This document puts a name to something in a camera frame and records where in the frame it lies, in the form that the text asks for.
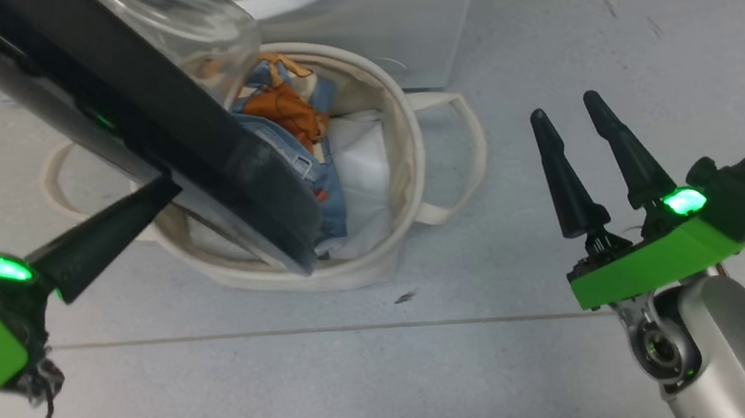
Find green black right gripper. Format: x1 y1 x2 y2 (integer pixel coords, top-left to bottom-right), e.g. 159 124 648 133
527 69 745 315

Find light blue denim garment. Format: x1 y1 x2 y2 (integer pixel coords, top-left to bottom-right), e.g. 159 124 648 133
222 44 361 253

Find cream fabric laundry basket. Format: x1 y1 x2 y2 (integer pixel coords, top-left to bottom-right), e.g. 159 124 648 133
24 13 506 335

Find white front-load washing machine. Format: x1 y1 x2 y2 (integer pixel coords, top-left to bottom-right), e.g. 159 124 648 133
193 0 517 125

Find clothes in basket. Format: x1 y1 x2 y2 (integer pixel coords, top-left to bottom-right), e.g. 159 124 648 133
171 109 404 284

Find black washing machine door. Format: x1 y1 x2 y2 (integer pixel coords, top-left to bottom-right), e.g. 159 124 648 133
0 0 332 325

